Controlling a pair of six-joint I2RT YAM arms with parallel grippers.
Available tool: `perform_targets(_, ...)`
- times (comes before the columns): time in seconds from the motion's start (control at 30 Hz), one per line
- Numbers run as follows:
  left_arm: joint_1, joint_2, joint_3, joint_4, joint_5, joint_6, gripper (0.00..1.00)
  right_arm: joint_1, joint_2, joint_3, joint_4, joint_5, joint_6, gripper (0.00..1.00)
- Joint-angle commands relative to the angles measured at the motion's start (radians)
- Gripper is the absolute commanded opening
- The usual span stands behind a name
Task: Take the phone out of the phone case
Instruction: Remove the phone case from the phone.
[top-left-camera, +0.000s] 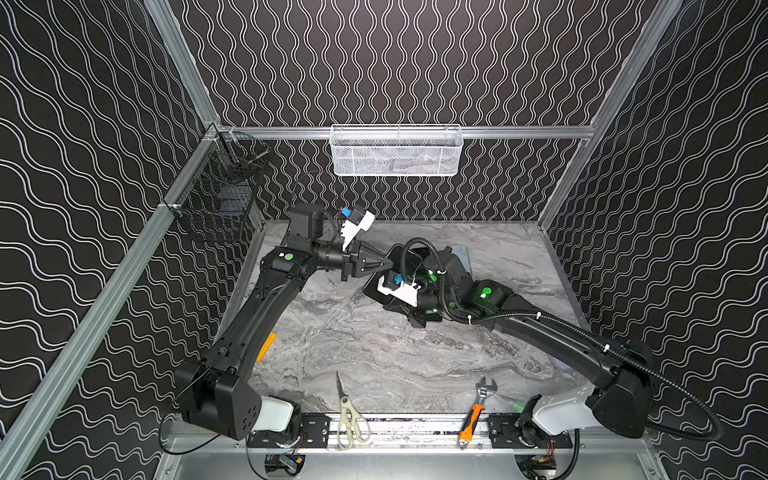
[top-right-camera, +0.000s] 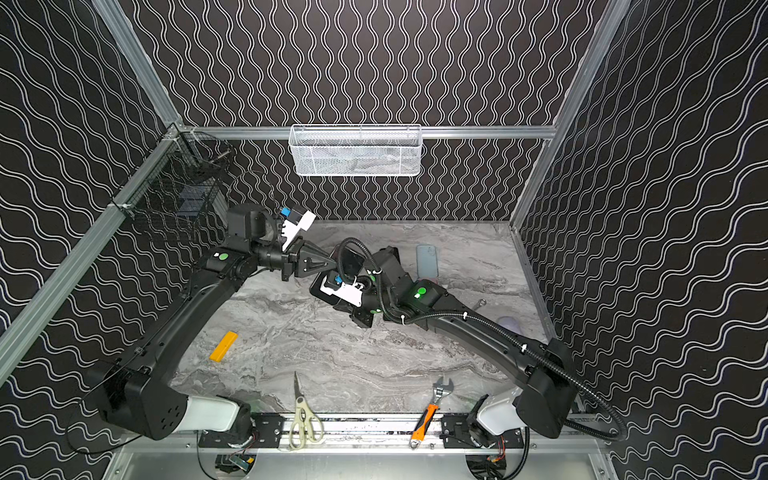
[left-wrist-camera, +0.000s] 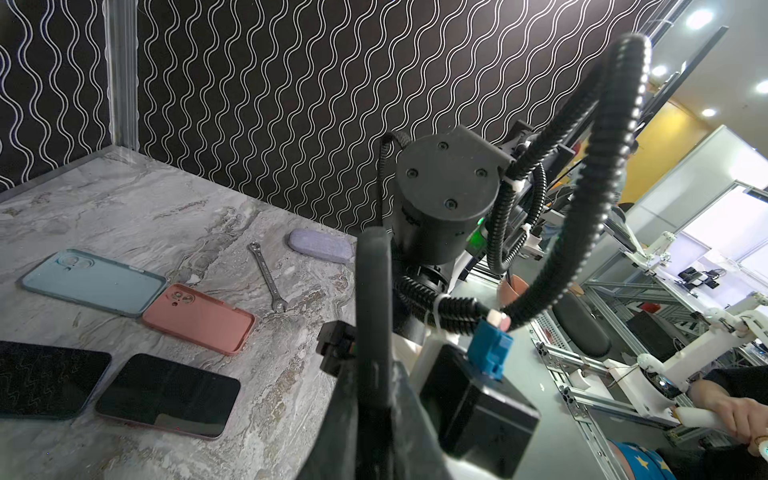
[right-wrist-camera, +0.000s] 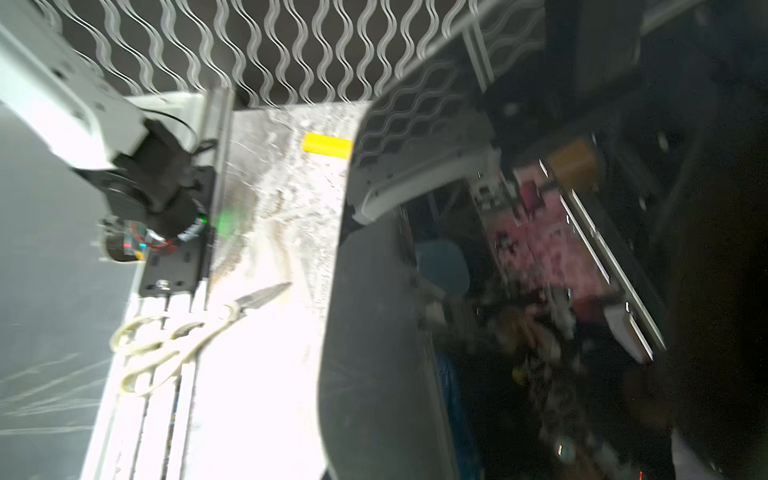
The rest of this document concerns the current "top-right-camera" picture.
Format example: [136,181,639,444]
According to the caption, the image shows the purple round object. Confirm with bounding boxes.
[497,316,522,335]

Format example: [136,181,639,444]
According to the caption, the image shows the white wire mesh basket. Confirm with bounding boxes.
[288,124,424,177]

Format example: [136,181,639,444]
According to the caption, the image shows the black smartphone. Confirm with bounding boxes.
[310,248,365,307]

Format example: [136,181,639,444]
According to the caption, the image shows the orange handled adjustable wrench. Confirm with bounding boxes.
[409,376,454,450]

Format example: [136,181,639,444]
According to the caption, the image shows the black wire basket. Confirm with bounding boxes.
[128,131,235,243]

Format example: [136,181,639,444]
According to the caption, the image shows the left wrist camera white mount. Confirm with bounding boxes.
[280,206,316,251]

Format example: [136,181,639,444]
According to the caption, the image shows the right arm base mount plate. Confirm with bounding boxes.
[439,414,524,449]

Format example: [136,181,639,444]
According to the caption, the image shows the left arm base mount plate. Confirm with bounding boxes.
[198,413,285,449]

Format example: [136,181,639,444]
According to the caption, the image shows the beige handled scissors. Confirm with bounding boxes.
[288,372,325,450]

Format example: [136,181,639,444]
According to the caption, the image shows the yellow rectangular block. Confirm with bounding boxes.
[209,331,238,363]

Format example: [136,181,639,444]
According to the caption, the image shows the light blue phone case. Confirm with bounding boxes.
[416,244,439,280]

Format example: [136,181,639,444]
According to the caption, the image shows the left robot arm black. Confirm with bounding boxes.
[86,204,337,445]

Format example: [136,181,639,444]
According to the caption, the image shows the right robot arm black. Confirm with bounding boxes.
[333,237,628,442]

